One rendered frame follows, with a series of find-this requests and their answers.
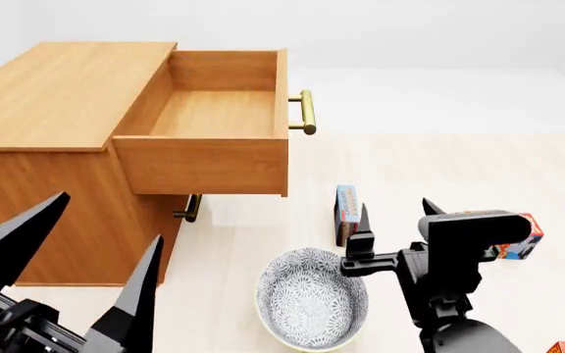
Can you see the red blue food box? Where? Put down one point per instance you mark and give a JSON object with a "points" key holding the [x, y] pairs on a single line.
{"points": [[534, 229]]}

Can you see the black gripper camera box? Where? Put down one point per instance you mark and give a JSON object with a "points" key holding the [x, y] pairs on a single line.
{"points": [[469, 228]]}

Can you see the patterned grey white bowl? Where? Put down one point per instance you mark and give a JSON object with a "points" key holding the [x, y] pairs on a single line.
{"points": [[307, 301]]}

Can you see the chocolate pudding box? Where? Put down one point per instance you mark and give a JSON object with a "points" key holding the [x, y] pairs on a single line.
{"points": [[348, 206]]}

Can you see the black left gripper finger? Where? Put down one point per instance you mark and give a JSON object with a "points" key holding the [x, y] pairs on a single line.
{"points": [[15, 246], [133, 305]]}

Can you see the open wooden drawer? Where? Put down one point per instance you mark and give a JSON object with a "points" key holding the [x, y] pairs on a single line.
{"points": [[204, 165]]}

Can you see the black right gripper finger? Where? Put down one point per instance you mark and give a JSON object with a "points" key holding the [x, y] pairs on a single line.
{"points": [[430, 209], [362, 242]]}

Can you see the wooden cabinet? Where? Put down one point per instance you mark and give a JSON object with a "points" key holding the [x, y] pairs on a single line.
{"points": [[42, 95]]}

